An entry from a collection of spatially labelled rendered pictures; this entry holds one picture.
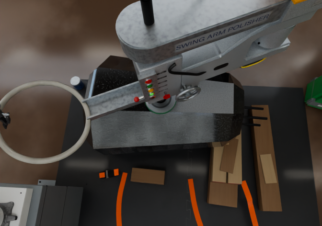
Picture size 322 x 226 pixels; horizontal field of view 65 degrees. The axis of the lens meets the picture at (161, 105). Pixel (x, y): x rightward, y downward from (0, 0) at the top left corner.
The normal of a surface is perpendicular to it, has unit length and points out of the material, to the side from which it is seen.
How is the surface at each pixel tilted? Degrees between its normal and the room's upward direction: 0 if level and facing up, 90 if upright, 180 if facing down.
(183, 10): 0
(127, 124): 45
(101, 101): 2
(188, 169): 0
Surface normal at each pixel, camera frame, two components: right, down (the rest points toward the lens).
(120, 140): -0.07, 0.44
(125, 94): -0.02, -0.33
